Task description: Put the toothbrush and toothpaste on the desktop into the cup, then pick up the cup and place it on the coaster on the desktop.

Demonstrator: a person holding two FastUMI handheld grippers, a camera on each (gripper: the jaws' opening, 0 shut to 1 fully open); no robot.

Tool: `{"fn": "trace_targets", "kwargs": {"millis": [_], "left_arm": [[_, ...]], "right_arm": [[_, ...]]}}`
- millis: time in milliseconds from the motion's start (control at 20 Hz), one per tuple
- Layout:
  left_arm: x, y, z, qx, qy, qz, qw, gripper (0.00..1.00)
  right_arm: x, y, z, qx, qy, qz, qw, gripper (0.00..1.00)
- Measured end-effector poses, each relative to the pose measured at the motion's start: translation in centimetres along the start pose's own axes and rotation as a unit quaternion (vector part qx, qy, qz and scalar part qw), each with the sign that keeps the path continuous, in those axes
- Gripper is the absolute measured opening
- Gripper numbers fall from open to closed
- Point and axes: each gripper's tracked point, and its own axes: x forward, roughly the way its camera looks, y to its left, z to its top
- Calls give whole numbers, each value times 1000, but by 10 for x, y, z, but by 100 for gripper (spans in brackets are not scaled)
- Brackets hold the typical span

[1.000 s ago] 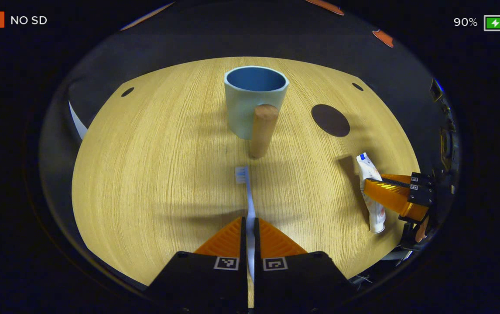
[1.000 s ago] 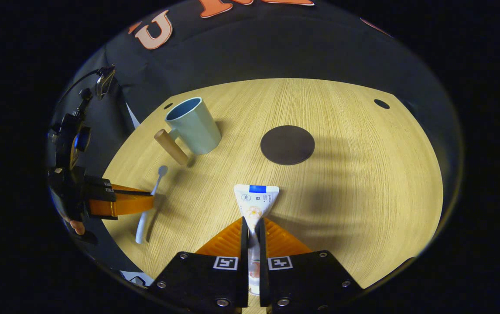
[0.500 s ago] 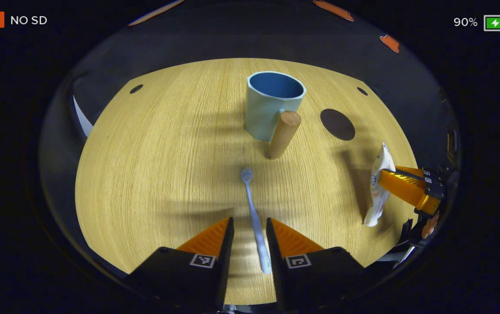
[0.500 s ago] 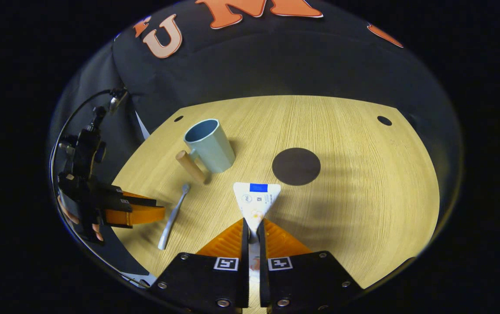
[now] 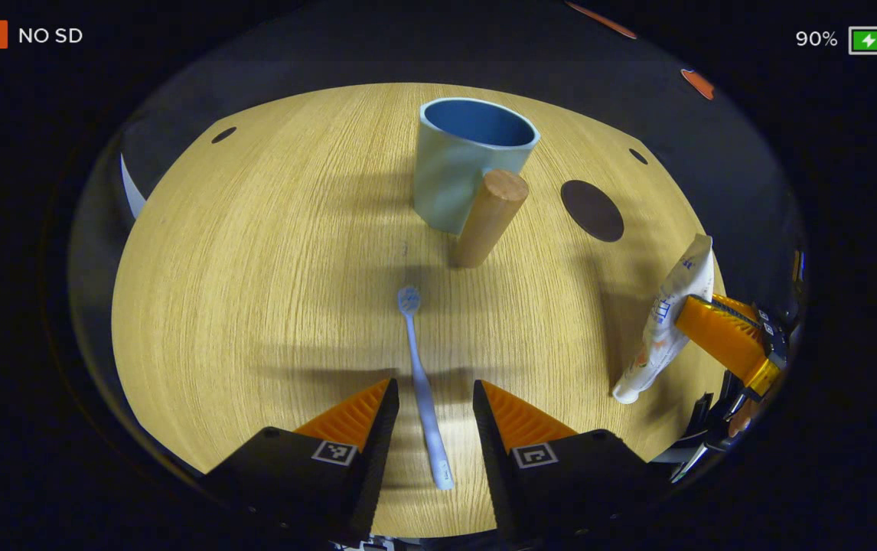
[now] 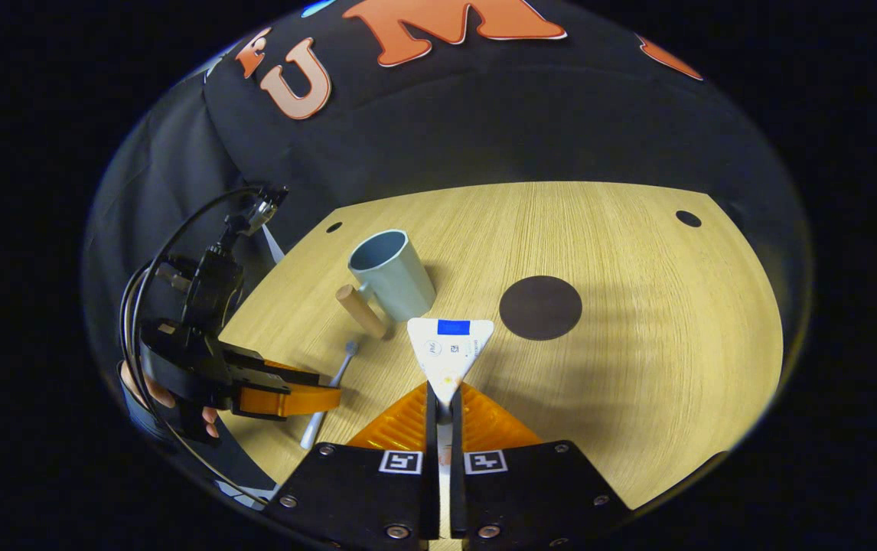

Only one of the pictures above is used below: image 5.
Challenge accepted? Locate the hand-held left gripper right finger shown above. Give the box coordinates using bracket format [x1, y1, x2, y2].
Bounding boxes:
[472, 379, 661, 546]

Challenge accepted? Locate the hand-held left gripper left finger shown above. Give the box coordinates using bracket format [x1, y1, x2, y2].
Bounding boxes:
[201, 377, 401, 546]

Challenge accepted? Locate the light blue cup wooden handle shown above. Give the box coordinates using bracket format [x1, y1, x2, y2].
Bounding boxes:
[412, 96, 541, 269]

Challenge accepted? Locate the wooden desktop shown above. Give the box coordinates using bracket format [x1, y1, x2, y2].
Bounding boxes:
[111, 82, 730, 539]

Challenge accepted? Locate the white toothpaste tube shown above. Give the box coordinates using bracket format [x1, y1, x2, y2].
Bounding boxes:
[611, 233, 716, 405]

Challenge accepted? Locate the dark round coaster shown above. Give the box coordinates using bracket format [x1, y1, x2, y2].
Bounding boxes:
[560, 179, 626, 243]

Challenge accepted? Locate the light blue toothbrush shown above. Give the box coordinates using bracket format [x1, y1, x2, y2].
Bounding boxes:
[397, 285, 455, 491]

